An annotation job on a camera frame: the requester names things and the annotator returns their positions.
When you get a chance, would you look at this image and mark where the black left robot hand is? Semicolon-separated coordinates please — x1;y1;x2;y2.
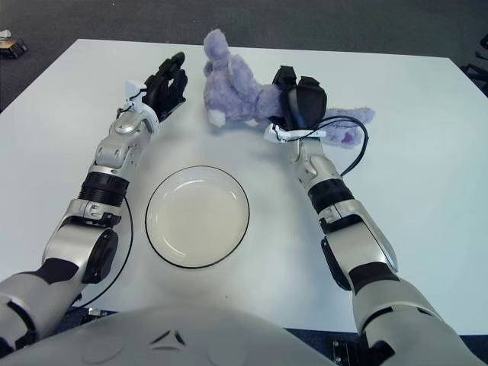
141;53;189;124

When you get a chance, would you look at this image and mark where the white plate with black rim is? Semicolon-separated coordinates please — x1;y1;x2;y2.
144;165;252;268

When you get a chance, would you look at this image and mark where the purple plush bunny doll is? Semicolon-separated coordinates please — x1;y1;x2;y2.
201;28;375;148

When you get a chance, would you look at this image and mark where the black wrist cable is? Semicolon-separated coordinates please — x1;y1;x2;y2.
75;105;135;310
316;116;369;178

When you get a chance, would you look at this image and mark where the silver robot torso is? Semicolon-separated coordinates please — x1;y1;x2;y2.
0;304;329;366

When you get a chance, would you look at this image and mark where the metal table leg bracket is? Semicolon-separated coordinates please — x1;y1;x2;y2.
330;339;361;366
85;307;115;319

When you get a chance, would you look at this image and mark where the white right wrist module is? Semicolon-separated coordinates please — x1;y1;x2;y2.
264;122;327;143

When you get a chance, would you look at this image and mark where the black office chair base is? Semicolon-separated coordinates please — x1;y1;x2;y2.
459;36;488;91

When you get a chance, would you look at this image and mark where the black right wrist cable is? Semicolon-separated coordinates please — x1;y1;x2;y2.
316;116;369;178

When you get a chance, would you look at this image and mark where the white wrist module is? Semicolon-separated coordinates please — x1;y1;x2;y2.
264;122;327;143
124;79;148;104

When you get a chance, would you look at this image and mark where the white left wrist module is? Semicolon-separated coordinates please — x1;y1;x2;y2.
124;79;148;104

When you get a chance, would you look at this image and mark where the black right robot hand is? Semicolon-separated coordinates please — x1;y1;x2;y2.
271;65;329;130

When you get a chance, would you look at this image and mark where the black cardboard box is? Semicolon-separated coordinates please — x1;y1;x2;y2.
0;37;28;59

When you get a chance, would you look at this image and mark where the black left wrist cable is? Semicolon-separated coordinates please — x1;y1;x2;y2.
75;105;135;310

